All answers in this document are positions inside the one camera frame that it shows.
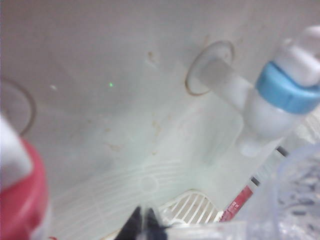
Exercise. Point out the clear plastic mug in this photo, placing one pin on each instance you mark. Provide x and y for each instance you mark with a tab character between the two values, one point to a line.
295	195

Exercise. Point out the white ribbed drip tray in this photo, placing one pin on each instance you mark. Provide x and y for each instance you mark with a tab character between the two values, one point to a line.
112	190

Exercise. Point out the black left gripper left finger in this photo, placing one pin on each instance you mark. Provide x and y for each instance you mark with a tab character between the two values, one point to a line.
132	225

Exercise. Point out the red hot water tap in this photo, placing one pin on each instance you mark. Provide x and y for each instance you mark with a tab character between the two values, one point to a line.
22	187

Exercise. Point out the blue cold water tap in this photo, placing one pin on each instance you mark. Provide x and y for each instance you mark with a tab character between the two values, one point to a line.
282	92

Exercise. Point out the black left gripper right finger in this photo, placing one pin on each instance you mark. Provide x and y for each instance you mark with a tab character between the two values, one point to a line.
153	227

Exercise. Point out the white floor water dispenser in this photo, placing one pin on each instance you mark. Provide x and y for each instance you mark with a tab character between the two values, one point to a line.
112	50

